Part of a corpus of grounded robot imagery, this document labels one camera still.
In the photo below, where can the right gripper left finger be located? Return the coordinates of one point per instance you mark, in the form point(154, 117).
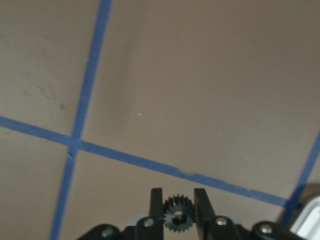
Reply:
point(151, 227)

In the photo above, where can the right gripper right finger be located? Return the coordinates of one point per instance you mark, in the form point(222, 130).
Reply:
point(209, 225)

